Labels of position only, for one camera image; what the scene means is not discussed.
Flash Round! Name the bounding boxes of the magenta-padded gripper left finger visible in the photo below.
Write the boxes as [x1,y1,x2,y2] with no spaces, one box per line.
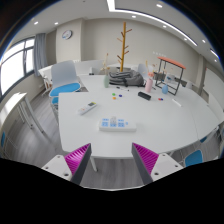
[41,143,92,186]

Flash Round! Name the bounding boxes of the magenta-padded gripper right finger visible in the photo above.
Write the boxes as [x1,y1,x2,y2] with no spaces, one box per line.
[131,143,184,186]

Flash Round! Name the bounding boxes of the small clear white charger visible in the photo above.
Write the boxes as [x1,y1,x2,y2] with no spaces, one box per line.
[109,115,118,128]

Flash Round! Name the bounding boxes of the white power strip blue sockets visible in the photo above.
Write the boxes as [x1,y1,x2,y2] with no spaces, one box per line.
[98,116,138,133]

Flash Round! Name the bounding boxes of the white chair with blue seat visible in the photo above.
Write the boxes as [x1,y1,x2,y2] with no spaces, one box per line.
[48,59,82,113]
[184,149,205,168]

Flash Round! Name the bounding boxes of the white remote control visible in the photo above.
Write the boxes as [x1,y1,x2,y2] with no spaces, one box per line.
[77,101,98,116]

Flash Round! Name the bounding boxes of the black oblong case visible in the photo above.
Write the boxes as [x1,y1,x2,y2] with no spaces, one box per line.
[137,91,152,101]

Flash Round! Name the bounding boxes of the blue vase with stems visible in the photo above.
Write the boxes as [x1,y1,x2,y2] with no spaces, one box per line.
[161,79,170,95]

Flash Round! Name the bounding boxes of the pink vase with flowers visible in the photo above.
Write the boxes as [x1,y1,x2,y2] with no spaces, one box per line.
[144,71,155,94]

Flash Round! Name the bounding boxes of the green vase with dried flowers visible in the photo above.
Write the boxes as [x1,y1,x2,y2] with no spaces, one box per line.
[101,53,112,89]

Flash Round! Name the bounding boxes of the grey backpack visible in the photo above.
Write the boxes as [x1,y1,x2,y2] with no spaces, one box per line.
[108,69,145,88]

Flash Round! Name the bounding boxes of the white side desk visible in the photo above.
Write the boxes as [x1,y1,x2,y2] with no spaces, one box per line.
[0,92,44,134]

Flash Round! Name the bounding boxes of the grey curtain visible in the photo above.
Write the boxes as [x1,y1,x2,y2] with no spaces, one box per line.
[33,32,49,78]

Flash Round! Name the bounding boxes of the large window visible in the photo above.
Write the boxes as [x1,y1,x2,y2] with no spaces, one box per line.
[0,37,36,98]

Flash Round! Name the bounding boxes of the yellow wooden coat stand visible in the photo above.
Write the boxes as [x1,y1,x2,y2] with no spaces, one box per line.
[116,21,133,73]

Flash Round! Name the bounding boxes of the white ceiling light strip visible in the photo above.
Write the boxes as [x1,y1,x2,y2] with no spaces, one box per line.
[106,0,198,47]
[209,49,220,60]

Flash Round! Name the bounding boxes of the round ceiling spotlights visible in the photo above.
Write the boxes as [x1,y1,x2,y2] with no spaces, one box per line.
[32,2,208,44]

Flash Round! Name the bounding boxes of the white wall board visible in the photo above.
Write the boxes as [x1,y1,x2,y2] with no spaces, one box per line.
[203,68,224,101]

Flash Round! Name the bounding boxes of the orange-topped black frame side table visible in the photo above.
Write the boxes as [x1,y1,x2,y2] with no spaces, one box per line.
[154,56,187,96]

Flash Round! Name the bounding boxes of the round wall clock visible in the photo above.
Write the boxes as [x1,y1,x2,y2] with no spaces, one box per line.
[61,29,73,41]

